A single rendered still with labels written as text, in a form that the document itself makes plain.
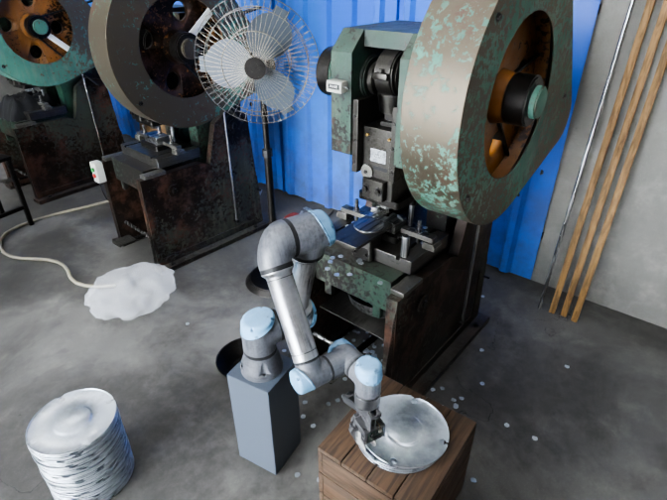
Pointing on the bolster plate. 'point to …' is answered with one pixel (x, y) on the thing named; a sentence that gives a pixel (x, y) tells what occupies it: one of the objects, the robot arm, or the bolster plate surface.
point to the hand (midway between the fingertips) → (361, 441)
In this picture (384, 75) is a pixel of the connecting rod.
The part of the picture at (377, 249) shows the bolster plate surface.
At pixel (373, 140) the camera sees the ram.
